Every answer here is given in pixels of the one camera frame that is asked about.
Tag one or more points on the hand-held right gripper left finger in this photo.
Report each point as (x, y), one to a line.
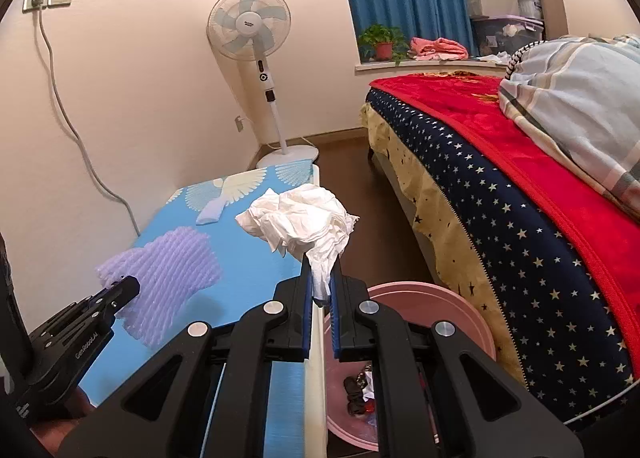
(306, 318)

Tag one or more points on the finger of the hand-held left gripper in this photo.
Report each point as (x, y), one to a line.
(107, 300)

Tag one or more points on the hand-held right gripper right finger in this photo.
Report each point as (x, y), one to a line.
(334, 323)

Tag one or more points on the purple foam net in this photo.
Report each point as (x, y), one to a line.
(170, 273)

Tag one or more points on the white tissue paper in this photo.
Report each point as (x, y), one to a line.
(300, 223)

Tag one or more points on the pink plastic bin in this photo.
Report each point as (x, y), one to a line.
(450, 318)

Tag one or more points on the person's left hand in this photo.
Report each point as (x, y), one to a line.
(80, 403)

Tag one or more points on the blue printed tablecloth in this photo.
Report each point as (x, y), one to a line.
(240, 263)

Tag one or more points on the yellow star bed skirt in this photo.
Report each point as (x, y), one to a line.
(450, 238)

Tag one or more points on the navy star blanket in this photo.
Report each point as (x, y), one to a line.
(525, 263)

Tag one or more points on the red blanket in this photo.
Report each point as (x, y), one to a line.
(475, 108)

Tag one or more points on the white windowsill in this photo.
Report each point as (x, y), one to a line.
(425, 67)

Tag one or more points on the potted green plant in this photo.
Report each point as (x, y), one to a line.
(384, 51)

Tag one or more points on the pink cloth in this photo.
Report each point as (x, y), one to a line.
(440, 48)

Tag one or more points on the white standing fan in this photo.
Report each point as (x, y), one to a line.
(250, 23)

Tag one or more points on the white cloth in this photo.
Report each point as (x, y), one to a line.
(492, 58)

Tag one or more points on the striped quilt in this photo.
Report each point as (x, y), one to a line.
(575, 98)

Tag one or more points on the clear plastic storage box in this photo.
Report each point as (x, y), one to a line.
(500, 38)

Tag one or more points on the grey cardboard box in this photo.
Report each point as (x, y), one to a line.
(490, 1)

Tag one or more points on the small white wall socket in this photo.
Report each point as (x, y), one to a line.
(240, 124)

